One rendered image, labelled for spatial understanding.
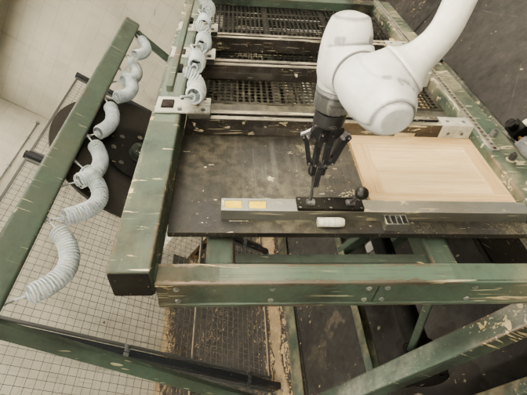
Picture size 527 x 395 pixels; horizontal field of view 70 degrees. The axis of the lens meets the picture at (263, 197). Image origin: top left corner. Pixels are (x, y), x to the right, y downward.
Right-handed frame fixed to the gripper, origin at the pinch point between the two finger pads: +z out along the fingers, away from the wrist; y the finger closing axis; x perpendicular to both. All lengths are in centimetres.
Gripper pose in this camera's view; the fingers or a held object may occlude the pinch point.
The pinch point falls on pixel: (317, 174)
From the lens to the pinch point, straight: 103.6
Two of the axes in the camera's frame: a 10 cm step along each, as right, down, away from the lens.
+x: -0.5, -7.0, 7.1
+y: 10.0, 0.1, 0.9
